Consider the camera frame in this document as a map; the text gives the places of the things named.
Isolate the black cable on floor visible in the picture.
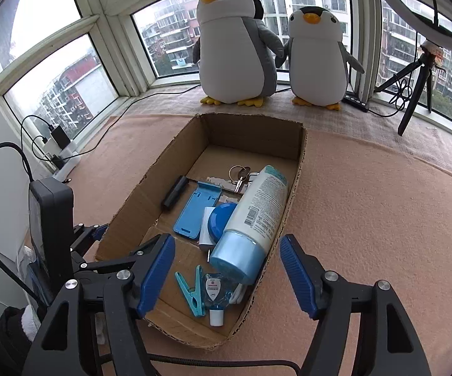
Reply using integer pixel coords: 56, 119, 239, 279
18, 83, 202, 166

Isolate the large plush penguin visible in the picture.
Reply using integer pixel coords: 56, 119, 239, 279
193, 0, 284, 108

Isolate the black power adapter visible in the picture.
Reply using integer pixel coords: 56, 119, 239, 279
51, 125, 71, 150

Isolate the teal clothes peg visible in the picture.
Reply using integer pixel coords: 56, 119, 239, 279
174, 265, 206, 317

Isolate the blue round tape measure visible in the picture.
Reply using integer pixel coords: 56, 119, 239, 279
207, 203, 237, 243

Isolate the white usb cable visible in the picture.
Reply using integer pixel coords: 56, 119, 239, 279
228, 283, 247, 306

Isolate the black cylindrical device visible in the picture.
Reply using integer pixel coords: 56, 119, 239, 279
160, 176, 189, 212

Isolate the small plush penguin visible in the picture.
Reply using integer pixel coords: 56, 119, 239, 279
275, 6, 365, 110

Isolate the black inline remote control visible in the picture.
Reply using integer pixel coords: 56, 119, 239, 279
342, 92, 369, 113

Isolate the open cardboard box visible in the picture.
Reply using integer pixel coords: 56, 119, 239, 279
96, 113, 307, 350

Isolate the person left gloved hand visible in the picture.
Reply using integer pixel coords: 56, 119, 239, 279
20, 304, 41, 342

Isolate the white power strip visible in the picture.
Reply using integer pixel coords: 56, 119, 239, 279
43, 138, 81, 182

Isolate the white lotion bottle blue cap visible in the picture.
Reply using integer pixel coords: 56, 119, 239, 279
210, 165, 288, 285

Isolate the white usb wall charger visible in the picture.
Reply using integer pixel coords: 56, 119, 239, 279
198, 206, 216, 251

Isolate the blue phone stand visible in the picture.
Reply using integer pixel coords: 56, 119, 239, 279
173, 182, 222, 240

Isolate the key ring with keys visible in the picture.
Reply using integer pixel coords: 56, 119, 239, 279
228, 164, 259, 195

